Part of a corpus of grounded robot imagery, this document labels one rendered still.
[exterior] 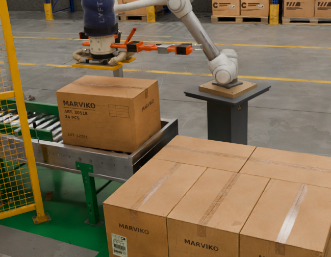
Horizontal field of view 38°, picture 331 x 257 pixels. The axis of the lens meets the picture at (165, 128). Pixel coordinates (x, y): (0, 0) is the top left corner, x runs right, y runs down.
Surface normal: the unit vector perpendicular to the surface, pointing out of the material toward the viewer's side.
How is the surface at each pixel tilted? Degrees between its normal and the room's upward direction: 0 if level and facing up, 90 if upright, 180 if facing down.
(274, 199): 0
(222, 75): 96
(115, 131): 90
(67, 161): 90
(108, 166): 90
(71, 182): 0
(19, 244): 0
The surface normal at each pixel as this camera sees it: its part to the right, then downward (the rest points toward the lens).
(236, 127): 0.74, 0.22
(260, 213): -0.06, -0.92
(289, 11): -0.38, 0.38
